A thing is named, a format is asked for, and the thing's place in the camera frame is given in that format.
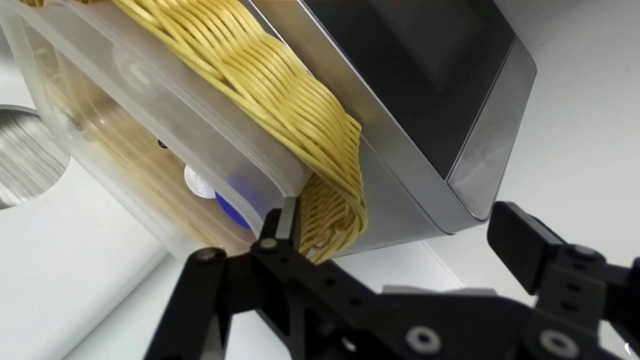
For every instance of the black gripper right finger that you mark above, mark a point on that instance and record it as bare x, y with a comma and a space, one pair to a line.
580, 300

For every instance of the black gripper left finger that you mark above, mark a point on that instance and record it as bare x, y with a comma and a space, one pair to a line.
212, 300

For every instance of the clear plastic container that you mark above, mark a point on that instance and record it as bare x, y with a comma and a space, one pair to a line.
166, 112

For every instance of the brown wicker basket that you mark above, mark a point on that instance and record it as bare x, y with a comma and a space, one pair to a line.
281, 87

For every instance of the silver microwave oven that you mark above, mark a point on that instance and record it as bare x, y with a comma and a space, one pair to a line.
412, 66

